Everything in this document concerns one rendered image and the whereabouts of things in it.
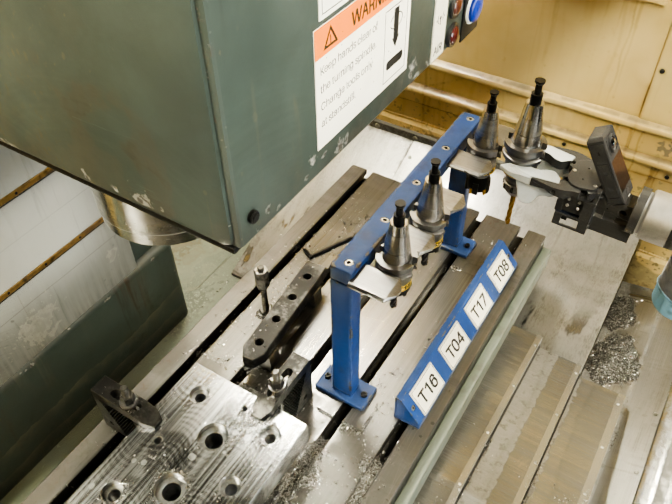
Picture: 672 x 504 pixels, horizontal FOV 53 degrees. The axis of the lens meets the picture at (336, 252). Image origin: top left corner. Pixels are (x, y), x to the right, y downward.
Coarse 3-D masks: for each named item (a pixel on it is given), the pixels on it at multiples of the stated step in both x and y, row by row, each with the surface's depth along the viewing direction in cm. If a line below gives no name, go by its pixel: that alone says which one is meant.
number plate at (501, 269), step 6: (498, 258) 137; (504, 258) 138; (492, 264) 136; (498, 264) 137; (504, 264) 138; (510, 264) 139; (492, 270) 135; (498, 270) 136; (504, 270) 138; (510, 270) 139; (492, 276) 135; (498, 276) 136; (504, 276) 137; (492, 282) 135; (498, 282) 136; (504, 282) 137; (498, 288) 135
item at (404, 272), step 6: (414, 252) 100; (378, 258) 100; (414, 258) 100; (378, 264) 99; (384, 264) 99; (408, 264) 99; (414, 264) 101; (384, 270) 99; (390, 270) 98; (396, 270) 98; (402, 270) 98; (408, 270) 98; (396, 276) 99; (402, 276) 99; (408, 276) 100
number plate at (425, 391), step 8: (432, 368) 119; (424, 376) 117; (432, 376) 119; (440, 376) 120; (416, 384) 116; (424, 384) 117; (432, 384) 118; (440, 384) 120; (416, 392) 115; (424, 392) 117; (432, 392) 118; (416, 400) 115; (424, 400) 116; (432, 400) 118; (424, 408) 116
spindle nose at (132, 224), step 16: (96, 192) 67; (112, 208) 67; (128, 208) 66; (112, 224) 69; (128, 224) 68; (144, 224) 67; (160, 224) 67; (144, 240) 69; (160, 240) 69; (176, 240) 69; (192, 240) 70
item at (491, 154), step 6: (468, 138) 120; (498, 138) 120; (468, 144) 119; (498, 144) 119; (468, 150) 121; (474, 150) 118; (480, 150) 118; (486, 150) 118; (492, 150) 118; (498, 150) 120; (480, 156) 118; (486, 156) 118; (492, 156) 118; (498, 156) 120; (492, 162) 119
